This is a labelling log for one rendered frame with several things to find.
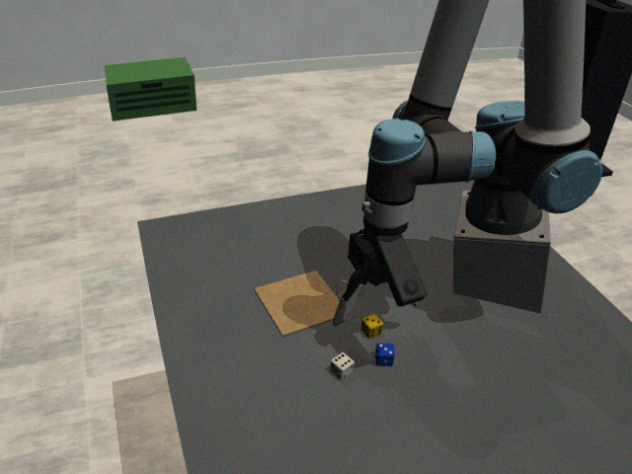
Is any white die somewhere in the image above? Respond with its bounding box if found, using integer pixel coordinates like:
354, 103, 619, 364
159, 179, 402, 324
330, 353, 355, 380

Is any yellow die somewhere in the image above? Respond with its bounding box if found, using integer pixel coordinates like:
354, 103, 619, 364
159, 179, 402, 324
360, 314, 383, 339

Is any blue die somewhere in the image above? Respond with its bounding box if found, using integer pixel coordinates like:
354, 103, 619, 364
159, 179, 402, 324
375, 343, 395, 366

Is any tan square mat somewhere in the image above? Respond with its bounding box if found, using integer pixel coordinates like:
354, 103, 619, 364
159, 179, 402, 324
254, 271, 340, 337

